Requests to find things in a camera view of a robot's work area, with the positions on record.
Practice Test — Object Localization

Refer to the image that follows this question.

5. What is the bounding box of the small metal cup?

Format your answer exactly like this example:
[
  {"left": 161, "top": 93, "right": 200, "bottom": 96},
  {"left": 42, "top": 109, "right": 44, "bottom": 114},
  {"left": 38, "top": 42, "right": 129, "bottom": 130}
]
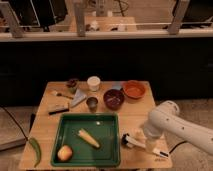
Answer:
[{"left": 86, "top": 97, "right": 98, "bottom": 112}]

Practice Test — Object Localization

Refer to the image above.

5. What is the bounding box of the orange red bowl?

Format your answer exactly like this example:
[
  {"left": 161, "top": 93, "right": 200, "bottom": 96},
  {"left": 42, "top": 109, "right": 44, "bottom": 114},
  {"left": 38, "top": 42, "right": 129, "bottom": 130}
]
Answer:
[{"left": 122, "top": 80, "right": 146, "bottom": 99}]

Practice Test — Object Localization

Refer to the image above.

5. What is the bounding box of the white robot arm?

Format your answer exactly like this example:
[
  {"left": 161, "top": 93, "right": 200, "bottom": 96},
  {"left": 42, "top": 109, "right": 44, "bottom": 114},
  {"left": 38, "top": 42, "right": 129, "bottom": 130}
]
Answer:
[{"left": 143, "top": 101, "right": 213, "bottom": 155}]

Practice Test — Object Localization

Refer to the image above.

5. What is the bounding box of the small wooden brush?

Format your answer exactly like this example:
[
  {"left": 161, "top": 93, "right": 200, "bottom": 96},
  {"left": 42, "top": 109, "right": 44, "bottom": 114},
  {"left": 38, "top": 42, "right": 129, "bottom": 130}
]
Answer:
[{"left": 51, "top": 90, "right": 73, "bottom": 99}]

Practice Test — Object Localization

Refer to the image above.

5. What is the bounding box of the green chili pepper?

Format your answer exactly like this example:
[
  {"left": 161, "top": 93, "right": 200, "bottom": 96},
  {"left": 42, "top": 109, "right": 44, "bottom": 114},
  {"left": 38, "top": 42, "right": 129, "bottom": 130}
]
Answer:
[{"left": 28, "top": 137, "right": 42, "bottom": 166}]

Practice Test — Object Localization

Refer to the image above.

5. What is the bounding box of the black cable right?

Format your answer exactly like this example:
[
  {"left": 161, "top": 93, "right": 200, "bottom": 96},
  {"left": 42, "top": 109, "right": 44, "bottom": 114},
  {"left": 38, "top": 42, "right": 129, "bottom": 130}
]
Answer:
[{"left": 168, "top": 140, "right": 188, "bottom": 154}]

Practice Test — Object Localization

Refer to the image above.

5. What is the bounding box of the white cylindrical container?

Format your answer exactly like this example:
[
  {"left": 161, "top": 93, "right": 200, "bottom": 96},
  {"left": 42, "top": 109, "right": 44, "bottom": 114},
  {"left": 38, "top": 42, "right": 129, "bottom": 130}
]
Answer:
[{"left": 87, "top": 76, "right": 101, "bottom": 92}]

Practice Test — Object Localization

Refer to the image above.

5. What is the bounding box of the grey metal frame rail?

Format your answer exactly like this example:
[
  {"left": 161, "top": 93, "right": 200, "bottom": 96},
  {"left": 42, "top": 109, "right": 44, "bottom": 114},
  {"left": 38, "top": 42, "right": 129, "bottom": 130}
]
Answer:
[{"left": 0, "top": 0, "right": 213, "bottom": 42}]

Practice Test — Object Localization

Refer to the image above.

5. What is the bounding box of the grey folded cloth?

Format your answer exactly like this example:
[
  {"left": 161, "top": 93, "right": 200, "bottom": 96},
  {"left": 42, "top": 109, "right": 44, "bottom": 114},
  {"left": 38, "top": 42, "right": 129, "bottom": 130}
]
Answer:
[{"left": 70, "top": 89, "right": 87, "bottom": 107}]

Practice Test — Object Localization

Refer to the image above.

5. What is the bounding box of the white black dish brush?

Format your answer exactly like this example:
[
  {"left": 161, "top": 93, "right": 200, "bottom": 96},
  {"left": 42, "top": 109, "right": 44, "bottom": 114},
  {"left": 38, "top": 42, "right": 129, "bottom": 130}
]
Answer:
[{"left": 120, "top": 133, "right": 170, "bottom": 159}]

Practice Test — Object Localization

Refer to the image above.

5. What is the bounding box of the green plastic tray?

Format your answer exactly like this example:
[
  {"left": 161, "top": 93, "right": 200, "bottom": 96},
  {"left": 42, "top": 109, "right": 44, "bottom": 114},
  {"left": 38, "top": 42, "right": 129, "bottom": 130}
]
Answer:
[{"left": 51, "top": 113, "right": 120, "bottom": 167}]

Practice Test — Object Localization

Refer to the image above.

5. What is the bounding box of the black cable left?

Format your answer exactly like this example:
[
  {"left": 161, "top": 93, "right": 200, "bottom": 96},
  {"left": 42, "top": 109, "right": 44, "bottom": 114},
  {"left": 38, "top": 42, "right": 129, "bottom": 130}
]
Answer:
[{"left": 0, "top": 105, "right": 30, "bottom": 141}]

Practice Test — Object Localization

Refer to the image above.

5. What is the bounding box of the yellow corn cob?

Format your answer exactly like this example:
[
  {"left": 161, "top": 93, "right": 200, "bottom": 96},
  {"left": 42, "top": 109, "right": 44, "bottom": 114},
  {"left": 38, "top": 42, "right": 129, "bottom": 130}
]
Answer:
[{"left": 78, "top": 129, "right": 100, "bottom": 148}]

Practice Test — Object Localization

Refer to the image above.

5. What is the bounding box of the black cable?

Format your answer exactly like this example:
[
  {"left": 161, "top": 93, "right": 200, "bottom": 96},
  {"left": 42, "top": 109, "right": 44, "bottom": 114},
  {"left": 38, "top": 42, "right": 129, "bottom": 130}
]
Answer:
[
  {"left": 0, "top": 105, "right": 30, "bottom": 141},
  {"left": 168, "top": 140, "right": 188, "bottom": 154}
]

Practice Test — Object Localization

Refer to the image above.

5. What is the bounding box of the yellow red apple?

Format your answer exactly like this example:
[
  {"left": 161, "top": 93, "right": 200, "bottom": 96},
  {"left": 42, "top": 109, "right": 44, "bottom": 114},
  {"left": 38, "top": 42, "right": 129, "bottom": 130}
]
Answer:
[{"left": 57, "top": 145, "right": 73, "bottom": 161}]

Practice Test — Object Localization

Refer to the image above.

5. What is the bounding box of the dark maroon bowl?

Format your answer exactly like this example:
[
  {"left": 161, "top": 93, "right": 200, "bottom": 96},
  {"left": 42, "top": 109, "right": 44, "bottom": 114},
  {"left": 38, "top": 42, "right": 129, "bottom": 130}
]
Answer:
[{"left": 103, "top": 89, "right": 124, "bottom": 110}]

